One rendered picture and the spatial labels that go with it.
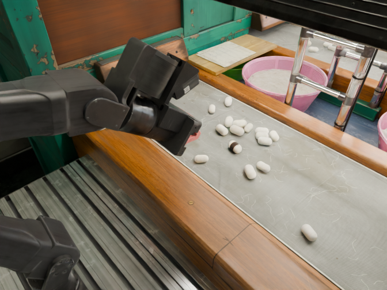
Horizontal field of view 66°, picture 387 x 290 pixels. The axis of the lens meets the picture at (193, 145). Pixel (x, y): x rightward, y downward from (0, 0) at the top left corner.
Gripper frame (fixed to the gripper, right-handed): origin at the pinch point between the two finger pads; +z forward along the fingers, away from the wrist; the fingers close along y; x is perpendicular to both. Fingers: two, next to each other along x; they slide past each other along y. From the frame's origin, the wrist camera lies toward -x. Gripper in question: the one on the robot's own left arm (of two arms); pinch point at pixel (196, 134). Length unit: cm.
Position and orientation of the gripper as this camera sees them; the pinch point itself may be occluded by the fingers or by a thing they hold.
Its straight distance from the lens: 58.0
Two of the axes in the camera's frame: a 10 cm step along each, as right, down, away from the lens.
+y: -6.7, -4.8, 5.6
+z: 5.7, 1.5, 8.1
